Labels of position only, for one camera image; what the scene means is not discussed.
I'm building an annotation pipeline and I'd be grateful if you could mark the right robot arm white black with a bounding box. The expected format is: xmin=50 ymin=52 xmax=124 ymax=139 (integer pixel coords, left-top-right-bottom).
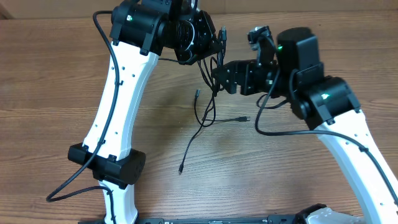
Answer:
xmin=211 ymin=26 xmax=397 ymax=223

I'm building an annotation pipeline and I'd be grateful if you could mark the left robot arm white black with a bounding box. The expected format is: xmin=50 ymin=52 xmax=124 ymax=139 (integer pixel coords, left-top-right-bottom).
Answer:
xmin=68 ymin=0 xmax=221 ymax=223

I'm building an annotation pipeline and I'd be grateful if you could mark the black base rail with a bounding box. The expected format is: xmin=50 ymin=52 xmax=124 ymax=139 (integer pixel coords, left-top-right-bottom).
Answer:
xmin=134 ymin=214 xmax=306 ymax=224

